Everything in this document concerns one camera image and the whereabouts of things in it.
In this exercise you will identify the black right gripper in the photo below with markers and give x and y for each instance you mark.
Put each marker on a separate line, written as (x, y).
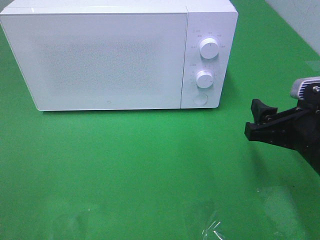
(296, 133)

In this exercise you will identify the round door release button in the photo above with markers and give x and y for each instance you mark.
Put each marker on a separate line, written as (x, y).
(201, 99)

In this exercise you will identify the white microwave knob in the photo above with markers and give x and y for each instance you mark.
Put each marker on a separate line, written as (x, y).
(204, 79)
(209, 48)

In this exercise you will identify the white microwave door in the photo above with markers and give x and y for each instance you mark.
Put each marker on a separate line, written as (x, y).
(100, 61)

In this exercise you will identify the white microwave oven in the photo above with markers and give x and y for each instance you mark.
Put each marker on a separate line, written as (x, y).
(205, 18)

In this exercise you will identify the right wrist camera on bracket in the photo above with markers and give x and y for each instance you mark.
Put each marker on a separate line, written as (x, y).
(307, 92)

